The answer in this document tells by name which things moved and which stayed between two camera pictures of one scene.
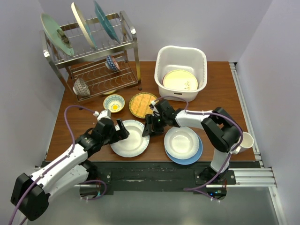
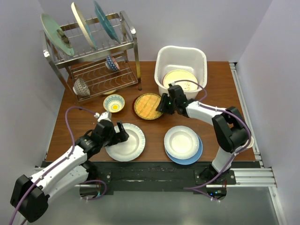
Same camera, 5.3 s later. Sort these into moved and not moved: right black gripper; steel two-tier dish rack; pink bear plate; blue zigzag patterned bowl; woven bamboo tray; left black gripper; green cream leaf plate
Moved: right black gripper; woven bamboo tray
Not moved: pink bear plate; green cream leaf plate; steel two-tier dish rack; blue zigzag patterned bowl; left black gripper
